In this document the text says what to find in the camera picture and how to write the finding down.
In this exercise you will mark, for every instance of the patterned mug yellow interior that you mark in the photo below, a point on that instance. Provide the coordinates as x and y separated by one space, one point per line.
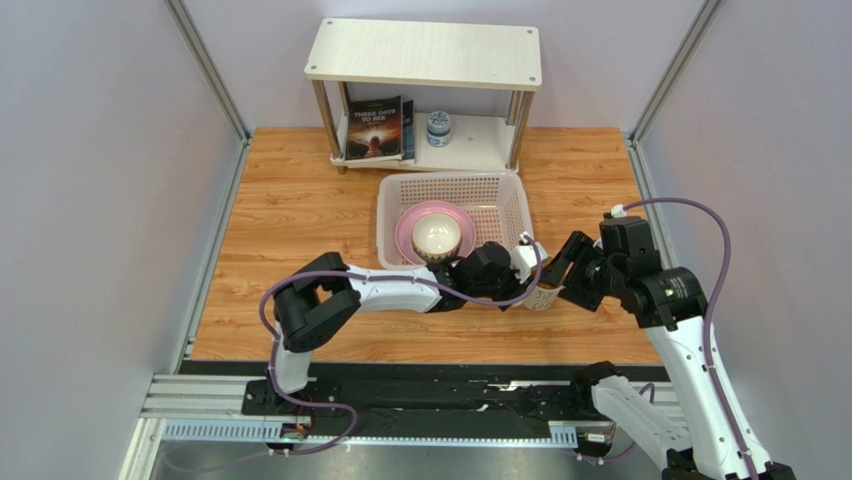
542 297

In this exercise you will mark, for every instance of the white bowl yellow rim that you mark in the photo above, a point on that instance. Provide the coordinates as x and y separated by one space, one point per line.
436 237

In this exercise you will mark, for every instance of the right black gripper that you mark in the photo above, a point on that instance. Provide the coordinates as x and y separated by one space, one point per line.
579 276

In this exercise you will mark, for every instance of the white two-tier shelf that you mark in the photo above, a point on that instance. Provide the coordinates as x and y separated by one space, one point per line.
349 52

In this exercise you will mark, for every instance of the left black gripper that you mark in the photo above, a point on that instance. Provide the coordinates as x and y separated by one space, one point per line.
517 287

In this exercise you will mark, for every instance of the pink plastic plate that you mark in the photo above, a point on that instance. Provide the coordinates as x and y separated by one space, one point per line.
409 218

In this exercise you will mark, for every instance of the blue white ceramic jar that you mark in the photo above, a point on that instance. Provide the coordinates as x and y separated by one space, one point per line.
439 128

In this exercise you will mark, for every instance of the white plastic perforated bin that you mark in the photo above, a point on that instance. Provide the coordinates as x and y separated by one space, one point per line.
495 201

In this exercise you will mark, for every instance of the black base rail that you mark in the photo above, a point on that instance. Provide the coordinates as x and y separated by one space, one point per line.
511 405

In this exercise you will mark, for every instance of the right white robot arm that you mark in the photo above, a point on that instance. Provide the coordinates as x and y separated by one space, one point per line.
670 306

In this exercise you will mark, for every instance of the dark paperback book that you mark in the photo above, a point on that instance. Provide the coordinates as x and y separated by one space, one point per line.
374 131

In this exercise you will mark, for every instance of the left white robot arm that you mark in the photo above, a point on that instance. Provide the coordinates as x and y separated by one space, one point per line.
306 310

